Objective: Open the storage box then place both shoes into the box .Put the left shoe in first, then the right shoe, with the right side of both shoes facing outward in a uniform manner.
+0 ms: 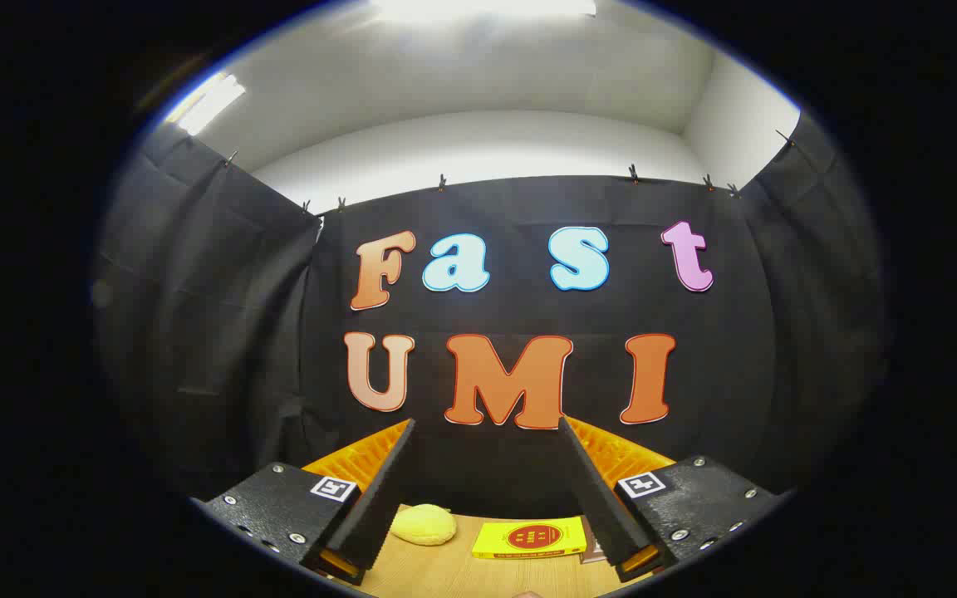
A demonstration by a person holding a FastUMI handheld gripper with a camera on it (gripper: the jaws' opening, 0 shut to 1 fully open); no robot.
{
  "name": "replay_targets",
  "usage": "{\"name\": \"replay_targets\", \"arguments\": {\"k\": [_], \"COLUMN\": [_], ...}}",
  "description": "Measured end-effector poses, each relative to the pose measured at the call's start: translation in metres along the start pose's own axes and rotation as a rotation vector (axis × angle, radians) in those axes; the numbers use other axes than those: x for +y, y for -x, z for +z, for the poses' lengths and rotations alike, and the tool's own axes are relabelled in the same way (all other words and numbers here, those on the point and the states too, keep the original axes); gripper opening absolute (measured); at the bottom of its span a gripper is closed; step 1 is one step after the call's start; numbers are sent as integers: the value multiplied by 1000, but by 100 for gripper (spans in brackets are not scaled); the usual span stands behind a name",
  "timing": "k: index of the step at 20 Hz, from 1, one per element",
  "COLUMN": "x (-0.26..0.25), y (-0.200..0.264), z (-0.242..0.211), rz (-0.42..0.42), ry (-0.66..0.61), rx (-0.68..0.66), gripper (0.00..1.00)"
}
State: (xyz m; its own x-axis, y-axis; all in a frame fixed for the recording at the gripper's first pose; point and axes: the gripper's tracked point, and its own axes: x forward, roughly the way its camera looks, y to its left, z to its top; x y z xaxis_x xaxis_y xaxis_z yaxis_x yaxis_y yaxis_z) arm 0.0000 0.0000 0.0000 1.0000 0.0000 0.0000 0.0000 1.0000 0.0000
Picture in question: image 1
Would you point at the yellow round plush cushion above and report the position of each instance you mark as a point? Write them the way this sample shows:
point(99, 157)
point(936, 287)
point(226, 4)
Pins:
point(422, 525)

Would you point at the ceiling light panel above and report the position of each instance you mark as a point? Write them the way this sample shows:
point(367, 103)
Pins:
point(478, 7)
point(206, 104)

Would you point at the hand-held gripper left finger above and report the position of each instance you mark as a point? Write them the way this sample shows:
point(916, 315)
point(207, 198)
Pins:
point(379, 498)

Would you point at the row of black cloth clips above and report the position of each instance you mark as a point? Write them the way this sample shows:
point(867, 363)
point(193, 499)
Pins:
point(633, 173)

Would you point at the yellow book with red circle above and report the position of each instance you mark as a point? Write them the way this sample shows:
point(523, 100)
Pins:
point(528, 538)

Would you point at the white book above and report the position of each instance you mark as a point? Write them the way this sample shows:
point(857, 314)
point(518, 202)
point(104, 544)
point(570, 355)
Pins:
point(593, 551)

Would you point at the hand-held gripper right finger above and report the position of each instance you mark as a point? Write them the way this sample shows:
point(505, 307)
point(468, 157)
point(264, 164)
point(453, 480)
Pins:
point(599, 498)

